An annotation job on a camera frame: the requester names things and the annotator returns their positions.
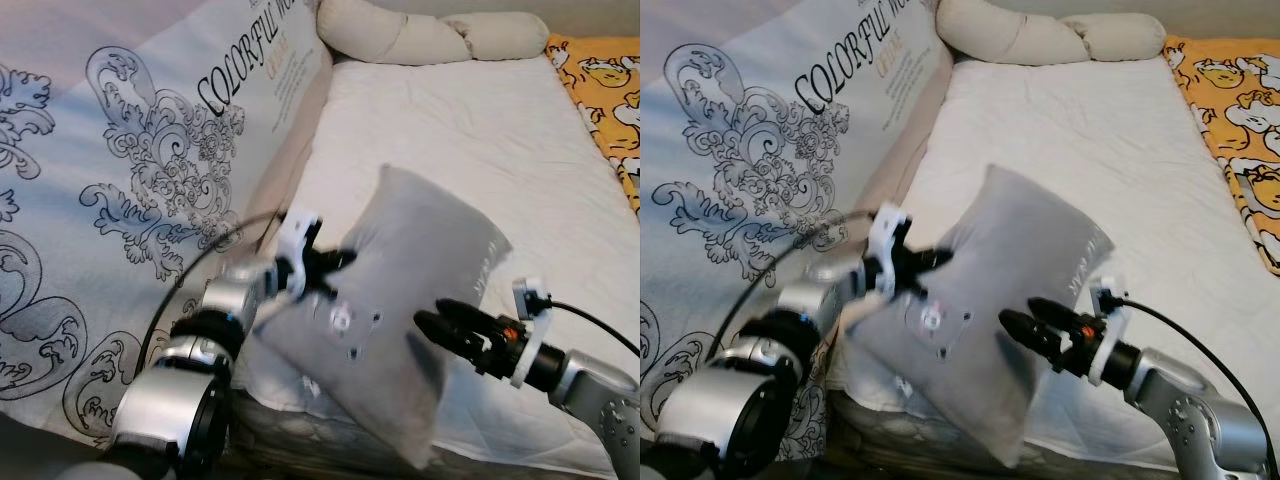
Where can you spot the grey quilted mattress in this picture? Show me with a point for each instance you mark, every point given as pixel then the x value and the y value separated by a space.
pixel 290 440
pixel 880 440

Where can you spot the beige braided bumper pillow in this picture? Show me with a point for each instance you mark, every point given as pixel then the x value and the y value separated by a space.
pixel 1020 30
pixel 400 30

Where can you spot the white quilted mattress pad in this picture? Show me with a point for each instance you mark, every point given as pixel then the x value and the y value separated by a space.
pixel 480 130
pixel 1080 130

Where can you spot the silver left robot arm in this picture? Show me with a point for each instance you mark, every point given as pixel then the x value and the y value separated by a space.
pixel 720 410
pixel 170 400

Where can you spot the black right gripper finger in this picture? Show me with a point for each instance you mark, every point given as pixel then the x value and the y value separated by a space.
pixel 450 338
pixel 1036 336
pixel 1058 313
pixel 470 315

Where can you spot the grey bear pillow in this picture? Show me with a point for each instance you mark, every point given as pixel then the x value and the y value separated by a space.
pixel 410 250
pixel 1010 250

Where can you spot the printed ornament headboard cushion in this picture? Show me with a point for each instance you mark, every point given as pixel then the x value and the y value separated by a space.
pixel 80 200
pixel 700 200

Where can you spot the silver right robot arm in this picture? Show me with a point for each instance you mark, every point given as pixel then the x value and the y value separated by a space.
pixel 1190 410
pixel 600 400

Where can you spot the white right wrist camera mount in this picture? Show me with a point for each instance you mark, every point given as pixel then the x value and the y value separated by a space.
pixel 1108 298
pixel 530 298

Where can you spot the yellow cartoon egg blanket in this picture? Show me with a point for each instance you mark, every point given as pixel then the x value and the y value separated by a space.
pixel 605 100
pixel 1235 120

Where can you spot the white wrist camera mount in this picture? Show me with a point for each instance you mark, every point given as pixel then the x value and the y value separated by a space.
pixel 530 298
pixel 295 238
pixel 885 235
pixel 1108 298

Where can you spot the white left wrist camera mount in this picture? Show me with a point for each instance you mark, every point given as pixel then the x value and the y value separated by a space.
pixel 295 238
pixel 885 235

